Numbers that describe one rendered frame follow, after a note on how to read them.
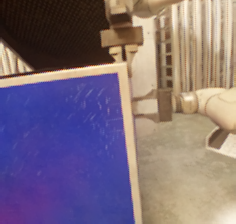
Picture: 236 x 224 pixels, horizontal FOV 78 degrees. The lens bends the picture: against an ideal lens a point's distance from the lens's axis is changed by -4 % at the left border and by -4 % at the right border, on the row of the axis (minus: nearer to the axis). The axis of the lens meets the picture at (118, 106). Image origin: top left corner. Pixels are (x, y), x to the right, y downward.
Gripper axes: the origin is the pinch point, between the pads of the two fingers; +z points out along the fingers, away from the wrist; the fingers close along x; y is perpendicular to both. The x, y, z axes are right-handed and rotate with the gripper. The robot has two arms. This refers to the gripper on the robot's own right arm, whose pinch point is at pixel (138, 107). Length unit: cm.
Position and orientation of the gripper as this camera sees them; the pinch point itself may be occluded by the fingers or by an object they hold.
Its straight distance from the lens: 64.2
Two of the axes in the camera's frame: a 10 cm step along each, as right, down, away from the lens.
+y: -0.9, 2.5, -9.6
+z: -9.9, 0.9, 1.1
